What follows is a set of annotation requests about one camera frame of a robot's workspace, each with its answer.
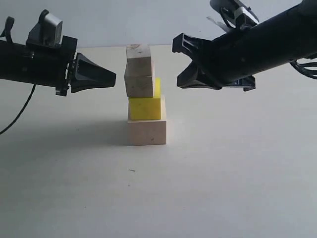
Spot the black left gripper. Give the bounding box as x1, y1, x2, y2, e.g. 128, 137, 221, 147
47, 36, 116, 96

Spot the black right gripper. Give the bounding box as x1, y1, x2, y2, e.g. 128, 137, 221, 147
172, 33, 256, 91

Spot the medium wooden cube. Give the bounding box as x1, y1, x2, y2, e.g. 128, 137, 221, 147
124, 59, 155, 98

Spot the small white wooden cube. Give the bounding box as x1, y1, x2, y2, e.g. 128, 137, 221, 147
126, 44, 153, 76

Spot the yellow cube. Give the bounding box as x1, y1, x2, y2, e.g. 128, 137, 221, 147
128, 77, 161, 120

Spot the large wooden cube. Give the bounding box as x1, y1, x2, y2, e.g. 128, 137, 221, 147
127, 94, 167, 146

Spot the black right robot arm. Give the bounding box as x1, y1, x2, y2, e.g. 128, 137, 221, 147
172, 0, 317, 91

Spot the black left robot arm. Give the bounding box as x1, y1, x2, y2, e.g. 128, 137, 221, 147
0, 36, 116, 96

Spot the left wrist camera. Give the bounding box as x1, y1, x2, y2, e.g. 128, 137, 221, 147
26, 9, 63, 48

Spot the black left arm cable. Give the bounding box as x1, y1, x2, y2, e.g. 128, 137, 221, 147
0, 84, 37, 135

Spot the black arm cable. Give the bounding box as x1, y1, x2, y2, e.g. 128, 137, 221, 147
0, 84, 37, 135
289, 59, 317, 80

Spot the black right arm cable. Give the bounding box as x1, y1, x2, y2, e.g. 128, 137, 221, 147
289, 59, 317, 80

